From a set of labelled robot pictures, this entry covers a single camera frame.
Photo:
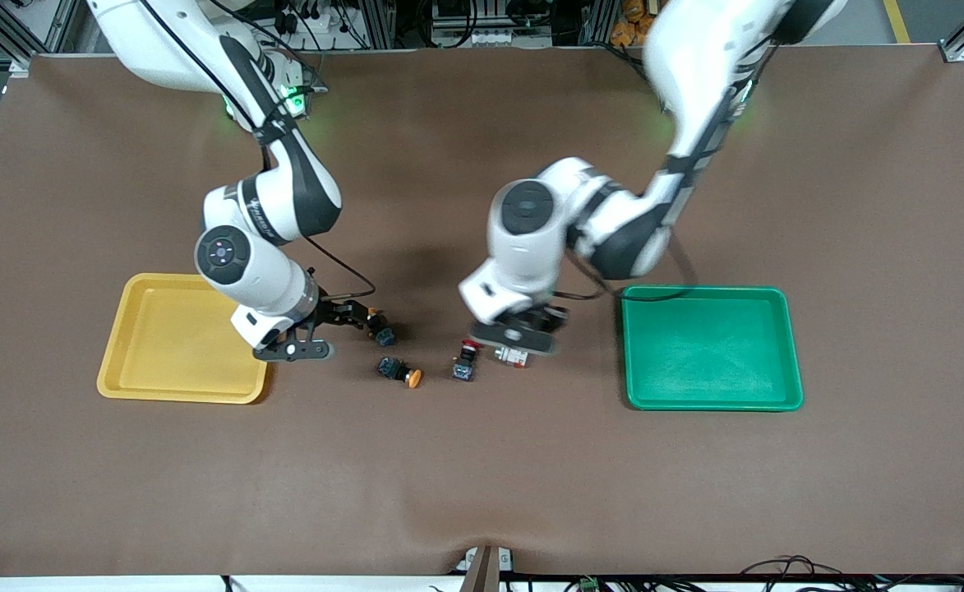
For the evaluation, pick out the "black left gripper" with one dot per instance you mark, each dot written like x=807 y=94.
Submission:
x=541 y=321

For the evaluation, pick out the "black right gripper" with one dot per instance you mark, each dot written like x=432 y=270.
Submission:
x=339 y=312

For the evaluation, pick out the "orange-capped push button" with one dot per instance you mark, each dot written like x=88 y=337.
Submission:
x=381 y=329
x=398 y=371

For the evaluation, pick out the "white button with red mark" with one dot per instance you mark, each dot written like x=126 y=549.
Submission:
x=514 y=358

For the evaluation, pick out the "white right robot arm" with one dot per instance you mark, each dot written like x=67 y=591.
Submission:
x=268 y=205

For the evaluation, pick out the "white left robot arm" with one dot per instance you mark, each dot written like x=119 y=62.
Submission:
x=531 y=247

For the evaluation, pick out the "red-capped push button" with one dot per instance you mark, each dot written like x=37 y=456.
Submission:
x=465 y=362

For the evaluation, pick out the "brown table mat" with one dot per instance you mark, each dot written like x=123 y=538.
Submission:
x=482 y=460

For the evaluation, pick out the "green plastic tray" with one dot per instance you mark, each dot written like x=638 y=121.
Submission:
x=710 y=349

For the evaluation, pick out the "yellow plastic tray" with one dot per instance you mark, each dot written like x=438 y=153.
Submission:
x=177 y=345

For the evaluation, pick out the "small green connector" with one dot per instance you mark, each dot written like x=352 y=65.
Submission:
x=588 y=585

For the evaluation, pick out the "white power strip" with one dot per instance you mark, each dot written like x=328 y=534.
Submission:
x=490 y=38

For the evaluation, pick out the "pile of orange bags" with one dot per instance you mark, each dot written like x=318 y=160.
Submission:
x=629 y=25

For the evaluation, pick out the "metal table edge bracket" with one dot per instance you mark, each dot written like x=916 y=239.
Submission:
x=486 y=567

